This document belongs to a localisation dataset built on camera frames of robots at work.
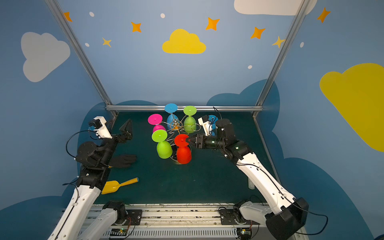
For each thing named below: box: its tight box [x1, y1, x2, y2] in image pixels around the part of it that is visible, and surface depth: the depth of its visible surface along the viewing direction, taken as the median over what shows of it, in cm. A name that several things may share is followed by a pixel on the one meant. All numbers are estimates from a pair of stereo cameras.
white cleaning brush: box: [247, 178, 255, 190], surface depth 86 cm
